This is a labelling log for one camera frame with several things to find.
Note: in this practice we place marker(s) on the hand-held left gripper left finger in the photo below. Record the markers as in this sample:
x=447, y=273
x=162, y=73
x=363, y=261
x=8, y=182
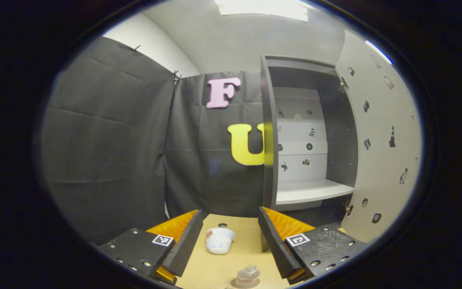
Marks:
x=187, y=247

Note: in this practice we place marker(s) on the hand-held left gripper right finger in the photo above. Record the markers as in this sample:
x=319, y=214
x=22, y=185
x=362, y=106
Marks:
x=275, y=249

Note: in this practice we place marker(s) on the clear plastic bottle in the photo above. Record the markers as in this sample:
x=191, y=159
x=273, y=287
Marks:
x=248, y=275

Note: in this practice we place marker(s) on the grey cabinet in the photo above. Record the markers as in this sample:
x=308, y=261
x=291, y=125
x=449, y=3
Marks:
x=343, y=140

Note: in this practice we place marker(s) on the grey cabinet door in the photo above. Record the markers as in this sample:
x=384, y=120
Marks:
x=379, y=120

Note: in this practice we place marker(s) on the white cabinet shelf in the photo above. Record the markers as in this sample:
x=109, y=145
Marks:
x=311, y=190

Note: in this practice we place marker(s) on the metal door hinge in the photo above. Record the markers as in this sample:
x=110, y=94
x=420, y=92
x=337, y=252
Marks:
x=342, y=85
x=349, y=208

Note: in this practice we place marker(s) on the white crumpled cloth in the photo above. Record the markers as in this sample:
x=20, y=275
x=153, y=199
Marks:
x=219, y=241

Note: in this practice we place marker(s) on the black backdrop cloth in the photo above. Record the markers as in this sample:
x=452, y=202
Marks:
x=106, y=140

